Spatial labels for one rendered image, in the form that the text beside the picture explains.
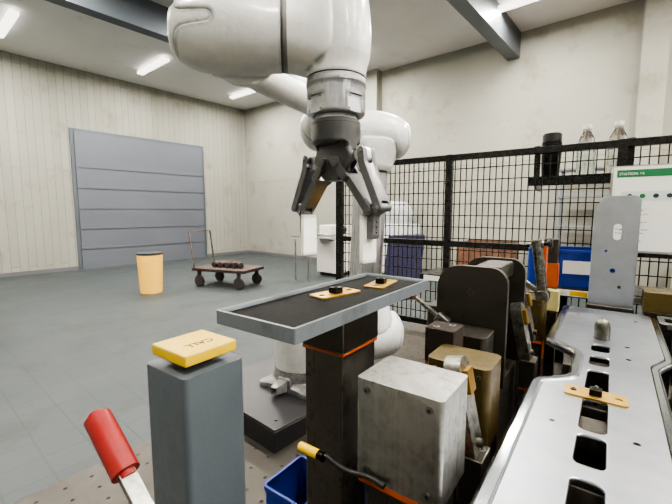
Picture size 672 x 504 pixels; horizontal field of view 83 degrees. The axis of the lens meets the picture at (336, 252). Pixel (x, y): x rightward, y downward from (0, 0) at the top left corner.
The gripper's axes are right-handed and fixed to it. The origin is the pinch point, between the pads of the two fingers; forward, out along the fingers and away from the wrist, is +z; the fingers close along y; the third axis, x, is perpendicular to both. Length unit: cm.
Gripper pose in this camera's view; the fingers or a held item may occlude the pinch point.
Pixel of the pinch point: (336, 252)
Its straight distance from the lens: 60.1
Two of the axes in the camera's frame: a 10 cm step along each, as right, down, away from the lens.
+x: 7.3, -0.7, 6.8
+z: 0.0, 9.9, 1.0
